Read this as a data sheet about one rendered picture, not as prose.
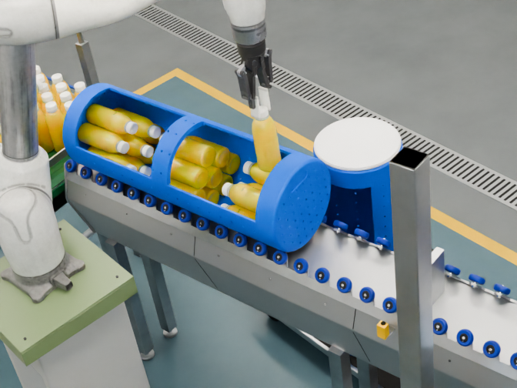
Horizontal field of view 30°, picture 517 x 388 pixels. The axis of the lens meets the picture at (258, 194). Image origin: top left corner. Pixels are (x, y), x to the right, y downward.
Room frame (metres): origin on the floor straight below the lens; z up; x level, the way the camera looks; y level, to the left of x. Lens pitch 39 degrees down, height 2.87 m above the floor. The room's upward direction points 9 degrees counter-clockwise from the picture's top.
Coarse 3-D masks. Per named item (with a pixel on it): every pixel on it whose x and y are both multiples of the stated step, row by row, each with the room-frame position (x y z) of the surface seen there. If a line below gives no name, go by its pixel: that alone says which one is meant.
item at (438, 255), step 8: (440, 248) 1.88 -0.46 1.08; (432, 256) 1.85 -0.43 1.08; (440, 256) 1.85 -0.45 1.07; (432, 264) 1.82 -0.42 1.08; (440, 264) 1.85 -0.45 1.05; (432, 272) 1.82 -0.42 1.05; (440, 272) 1.85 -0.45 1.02; (432, 280) 1.82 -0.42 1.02; (440, 280) 1.85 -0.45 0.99; (432, 288) 1.82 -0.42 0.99; (440, 288) 1.85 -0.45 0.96; (432, 296) 1.82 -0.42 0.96; (432, 304) 1.82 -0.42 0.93
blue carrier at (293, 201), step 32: (96, 96) 2.75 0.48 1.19; (128, 96) 2.66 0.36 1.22; (64, 128) 2.63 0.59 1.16; (192, 128) 2.41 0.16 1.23; (224, 128) 2.39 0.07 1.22; (96, 160) 2.52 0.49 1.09; (160, 160) 2.35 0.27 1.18; (256, 160) 2.42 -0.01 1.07; (288, 160) 2.17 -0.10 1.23; (320, 160) 2.20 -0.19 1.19; (160, 192) 2.33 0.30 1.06; (288, 192) 2.08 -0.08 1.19; (320, 192) 2.19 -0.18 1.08; (224, 224) 2.17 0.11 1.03; (256, 224) 2.07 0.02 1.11; (288, 224) 2.07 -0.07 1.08; (320, 224) 2.18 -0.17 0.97
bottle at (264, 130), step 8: (256, 120) 2.19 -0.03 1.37; (264, 120) 2.18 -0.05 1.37; (272, 120) 2.19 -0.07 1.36; (256, 128) 2.18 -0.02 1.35; (264, 128) 2.17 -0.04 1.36; (272, 128) 2.18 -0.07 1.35; (256, 136) 2.17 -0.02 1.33; (264, 136) 2.16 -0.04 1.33; (272, 136) 2.17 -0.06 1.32; (256, 144) 2.18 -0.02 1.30; (264, 144) 2.16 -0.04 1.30; (272, 144) 2.17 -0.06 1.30; (256, 152) 2.18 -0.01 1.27; (264, 152) 2.16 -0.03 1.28; (272, 152) 2.16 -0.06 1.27; (264, 160) 2.17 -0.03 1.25; (272, 160) 2.16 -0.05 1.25; (280, 160) 2.18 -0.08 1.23; (264, 168) 2.17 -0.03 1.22; (272, 168) 2.16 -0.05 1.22
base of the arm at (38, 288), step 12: (60, 264) 2.02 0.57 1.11; (72, 264) 2.05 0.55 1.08; (84, 264) 2.05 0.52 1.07; (12, 276) 2.04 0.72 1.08; (36, 276) 1.99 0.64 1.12; (48, 276) 1.99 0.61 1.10; (60, 276) 1.99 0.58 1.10; (24, 288) 1.99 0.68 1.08; (36, 288) 1.98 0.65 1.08; (48, 288) 1.98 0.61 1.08; (60, 288) 1.98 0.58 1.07; (36, 300) 1.94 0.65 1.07
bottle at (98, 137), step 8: (80, 128) 2.66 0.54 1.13; (88, 128) 2.65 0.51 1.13; (96, 128) 2.64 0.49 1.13; (80, 136) 2.65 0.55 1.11; (88, 136) 2.62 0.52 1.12; (96, 136) 2.61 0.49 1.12; (104, 136) 2.59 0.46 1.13; (112, 136) 2.58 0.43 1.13; (120, 136) 2.60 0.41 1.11; (88, 144) 2.63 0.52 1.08; (96, 144) 2.59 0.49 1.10; (104, 144) 2.57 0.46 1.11; (112, 144) 2.56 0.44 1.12; (112, 152) 2.56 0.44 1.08
